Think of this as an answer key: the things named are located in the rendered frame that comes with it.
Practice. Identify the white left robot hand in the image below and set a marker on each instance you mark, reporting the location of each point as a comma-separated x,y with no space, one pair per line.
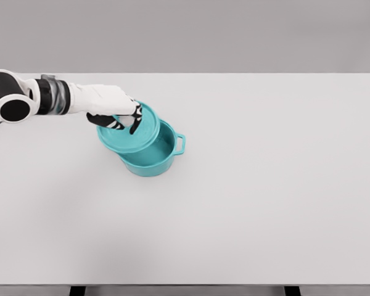
111,100

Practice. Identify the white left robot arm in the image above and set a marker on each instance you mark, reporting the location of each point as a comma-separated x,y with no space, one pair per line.
49,92

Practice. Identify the teal pot lid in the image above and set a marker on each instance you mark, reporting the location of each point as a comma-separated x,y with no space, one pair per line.
142,135

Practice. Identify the teal pot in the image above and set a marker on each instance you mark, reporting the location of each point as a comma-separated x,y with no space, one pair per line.
155,157

